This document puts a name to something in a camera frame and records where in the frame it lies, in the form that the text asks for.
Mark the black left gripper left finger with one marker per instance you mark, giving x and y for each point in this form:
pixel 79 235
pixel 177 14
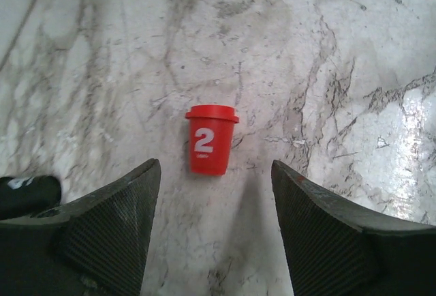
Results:
pixel 94 245

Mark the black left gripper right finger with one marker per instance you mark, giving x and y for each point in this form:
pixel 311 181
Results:
pixel 334 246

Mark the black coffee capsule left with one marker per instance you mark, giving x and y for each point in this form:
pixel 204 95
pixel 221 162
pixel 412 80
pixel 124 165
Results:
pixel 21 196

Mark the red coffee capsule bottom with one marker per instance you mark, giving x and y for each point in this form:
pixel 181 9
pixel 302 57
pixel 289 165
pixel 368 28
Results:
pixel 211 128

